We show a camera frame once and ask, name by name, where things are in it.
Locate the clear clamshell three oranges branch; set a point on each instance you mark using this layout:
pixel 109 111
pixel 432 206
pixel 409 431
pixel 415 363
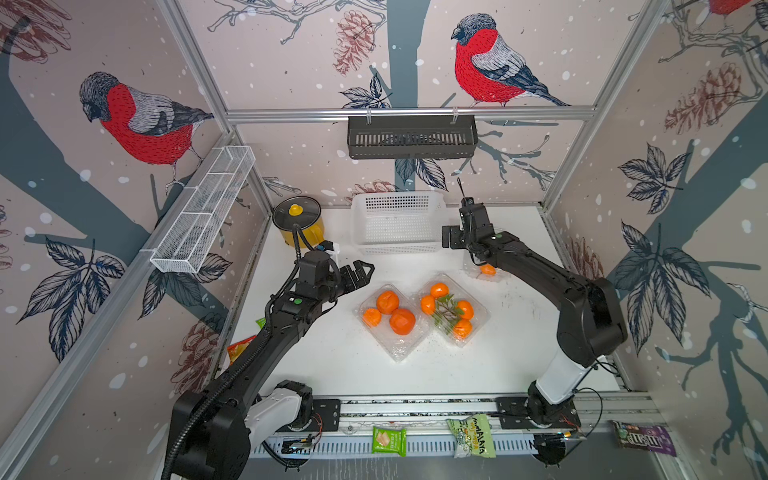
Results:
pixel 471 268

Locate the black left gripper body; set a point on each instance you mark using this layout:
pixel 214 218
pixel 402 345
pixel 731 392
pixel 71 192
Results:
pixel 336 283

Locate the green snack packet large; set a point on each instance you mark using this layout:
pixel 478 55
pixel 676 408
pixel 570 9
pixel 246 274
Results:
pixel 473 437

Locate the loose orange small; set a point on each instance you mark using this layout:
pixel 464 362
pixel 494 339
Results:
pixel 372 317

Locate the loose orange medium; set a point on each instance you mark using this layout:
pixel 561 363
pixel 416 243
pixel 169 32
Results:
pixel 387 302

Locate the yellow pot with lid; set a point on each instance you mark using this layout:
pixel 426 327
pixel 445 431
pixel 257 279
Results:
pixel 304 211

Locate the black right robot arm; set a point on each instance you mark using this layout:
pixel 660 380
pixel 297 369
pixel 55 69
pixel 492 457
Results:
pixel 591 324

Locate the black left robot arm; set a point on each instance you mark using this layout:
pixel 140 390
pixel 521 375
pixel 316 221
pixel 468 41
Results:
pixel 213 432

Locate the purple candy packet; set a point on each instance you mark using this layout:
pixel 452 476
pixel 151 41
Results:
pixel 655 438

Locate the loose orange large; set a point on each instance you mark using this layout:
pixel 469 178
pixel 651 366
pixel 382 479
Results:
pixel 402 321

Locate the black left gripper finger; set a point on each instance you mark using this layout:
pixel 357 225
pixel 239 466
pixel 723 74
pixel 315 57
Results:
pixel 363 270
pixel 351 286

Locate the clear clamshell oranges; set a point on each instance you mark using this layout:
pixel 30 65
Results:
pixel 397 347

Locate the orange red snack packet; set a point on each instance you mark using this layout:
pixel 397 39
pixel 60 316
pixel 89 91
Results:
pixel 236 349

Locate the clear clamshell four oranges branch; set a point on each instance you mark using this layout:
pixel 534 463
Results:
pixel 482 314

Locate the white plastic basket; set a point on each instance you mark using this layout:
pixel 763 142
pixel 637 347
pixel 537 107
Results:
pixel 397 222

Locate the green snack packet small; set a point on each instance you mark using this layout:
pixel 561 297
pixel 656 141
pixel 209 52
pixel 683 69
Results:
pixel 389 441

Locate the black hanging wire shelf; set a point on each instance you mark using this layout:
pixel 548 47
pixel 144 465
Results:
pixel 412 137

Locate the white wire wall shelf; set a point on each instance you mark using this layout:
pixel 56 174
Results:
pixel 193 232

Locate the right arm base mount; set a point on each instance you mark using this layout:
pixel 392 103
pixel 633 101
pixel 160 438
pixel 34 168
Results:
pixel 524 413

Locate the orange on branch near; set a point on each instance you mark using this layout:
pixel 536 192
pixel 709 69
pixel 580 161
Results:
pixel 488 270

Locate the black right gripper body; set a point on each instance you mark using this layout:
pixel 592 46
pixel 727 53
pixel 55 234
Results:
pixel 460 237

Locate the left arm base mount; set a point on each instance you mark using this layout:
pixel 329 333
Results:
pixel 325 416

